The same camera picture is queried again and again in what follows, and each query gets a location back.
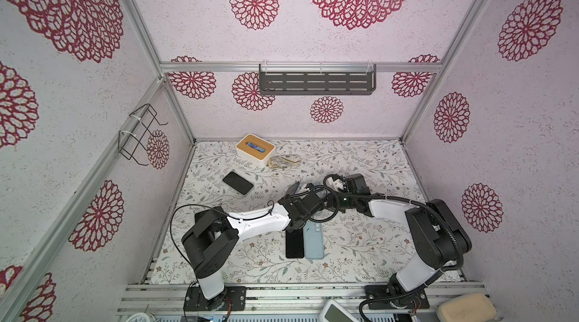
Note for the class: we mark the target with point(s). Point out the white device at bottom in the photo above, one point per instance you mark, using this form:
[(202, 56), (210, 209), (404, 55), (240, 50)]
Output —
[(334, 312)]

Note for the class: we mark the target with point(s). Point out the light blue phone case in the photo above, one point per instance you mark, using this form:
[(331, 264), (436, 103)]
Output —
[(313, 241)]

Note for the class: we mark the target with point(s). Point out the white round clock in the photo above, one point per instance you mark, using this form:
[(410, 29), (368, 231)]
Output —
[(139, 317)]

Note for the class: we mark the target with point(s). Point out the metal base rail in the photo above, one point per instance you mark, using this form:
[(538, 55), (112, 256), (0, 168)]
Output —
[(168, 299)]

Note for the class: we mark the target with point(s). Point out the grey wall shelf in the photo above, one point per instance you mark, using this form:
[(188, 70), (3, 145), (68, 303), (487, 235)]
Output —
[(320, 83)]

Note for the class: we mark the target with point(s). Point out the clear plastic bag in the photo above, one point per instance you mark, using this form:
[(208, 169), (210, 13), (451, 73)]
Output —
[(282, 162)]

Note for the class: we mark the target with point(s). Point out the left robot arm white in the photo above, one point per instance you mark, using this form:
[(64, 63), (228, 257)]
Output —
[(215, 234)]

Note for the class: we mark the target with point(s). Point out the black wire rack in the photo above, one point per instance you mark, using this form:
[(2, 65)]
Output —
[(146, 143)]

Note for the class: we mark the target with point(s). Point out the beige sponge block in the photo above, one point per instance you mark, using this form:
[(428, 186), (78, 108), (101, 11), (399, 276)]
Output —
[(474, 307)]

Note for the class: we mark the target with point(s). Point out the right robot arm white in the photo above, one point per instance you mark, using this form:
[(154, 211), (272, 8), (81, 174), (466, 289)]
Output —
[(439, 240)]

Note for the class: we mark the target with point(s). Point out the black phone with screen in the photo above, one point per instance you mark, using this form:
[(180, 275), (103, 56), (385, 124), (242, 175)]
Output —
[(294, 244)]

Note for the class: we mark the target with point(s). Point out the white tissue box wooden lid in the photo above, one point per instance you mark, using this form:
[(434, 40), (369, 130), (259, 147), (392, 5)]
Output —
[(255, 150)]

